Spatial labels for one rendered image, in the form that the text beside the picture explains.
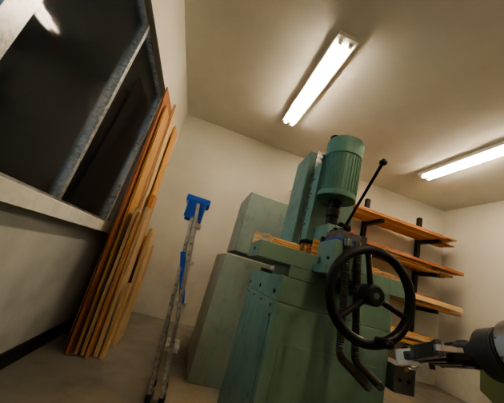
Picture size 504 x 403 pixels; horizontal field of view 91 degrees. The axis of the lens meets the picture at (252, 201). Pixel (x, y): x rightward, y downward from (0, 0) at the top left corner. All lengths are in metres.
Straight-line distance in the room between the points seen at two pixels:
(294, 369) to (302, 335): 0.10
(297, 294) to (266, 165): 2.98
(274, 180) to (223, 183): 0.77
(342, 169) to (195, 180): 2.60
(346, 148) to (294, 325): 0.79
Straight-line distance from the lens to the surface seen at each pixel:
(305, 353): 0.97
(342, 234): 0.92
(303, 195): 1.36
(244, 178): 3.61
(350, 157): 1.23
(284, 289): 0.91
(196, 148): 3.69
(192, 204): 1.65
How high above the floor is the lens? 0.77
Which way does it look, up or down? 16 degrees up
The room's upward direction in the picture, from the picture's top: 16 degrees clockwise
